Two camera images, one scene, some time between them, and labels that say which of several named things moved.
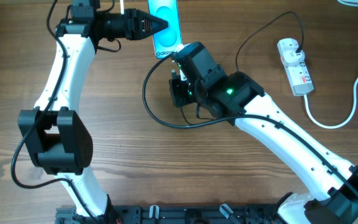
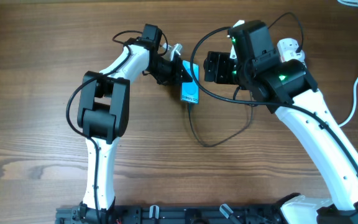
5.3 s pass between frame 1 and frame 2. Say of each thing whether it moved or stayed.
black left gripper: moved
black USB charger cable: moved
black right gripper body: moved
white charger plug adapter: stayed
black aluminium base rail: stayed
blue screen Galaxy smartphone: moved
